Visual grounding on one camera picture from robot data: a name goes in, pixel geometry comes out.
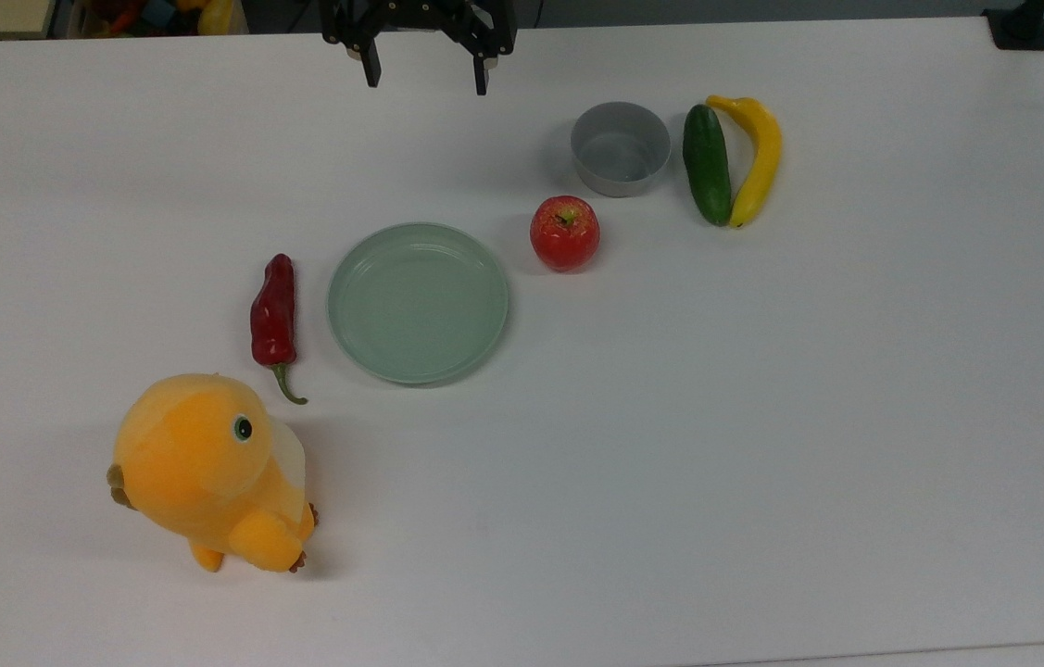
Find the red chili pepper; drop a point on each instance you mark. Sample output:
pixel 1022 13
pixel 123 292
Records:
pixel 273 315

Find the pale green plate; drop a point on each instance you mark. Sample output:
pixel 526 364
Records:
pixel 418 304

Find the red apple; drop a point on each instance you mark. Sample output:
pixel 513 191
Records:
pixel 565 236

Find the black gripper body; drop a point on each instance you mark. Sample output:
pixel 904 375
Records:
pixel 420 14

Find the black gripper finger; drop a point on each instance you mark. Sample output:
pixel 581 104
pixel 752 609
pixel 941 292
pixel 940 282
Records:
pixel 372 65
pixel 482 79

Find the orange plush dinosaur toy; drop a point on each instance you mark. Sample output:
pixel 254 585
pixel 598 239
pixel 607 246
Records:
pixel 197 463

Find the yellow toy fruit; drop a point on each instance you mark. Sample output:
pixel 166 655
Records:
pixel 216 14

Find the box of colourful toys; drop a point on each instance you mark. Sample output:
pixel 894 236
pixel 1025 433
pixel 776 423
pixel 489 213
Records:
pixel 132 14

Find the green cucumber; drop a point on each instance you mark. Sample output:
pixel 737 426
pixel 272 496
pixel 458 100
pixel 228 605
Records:
pixel 707 167

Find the grey metal bowl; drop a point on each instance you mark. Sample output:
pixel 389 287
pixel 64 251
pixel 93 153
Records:
pixel 621 153

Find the yellow banana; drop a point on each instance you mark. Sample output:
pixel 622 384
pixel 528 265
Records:
pixel 767 157

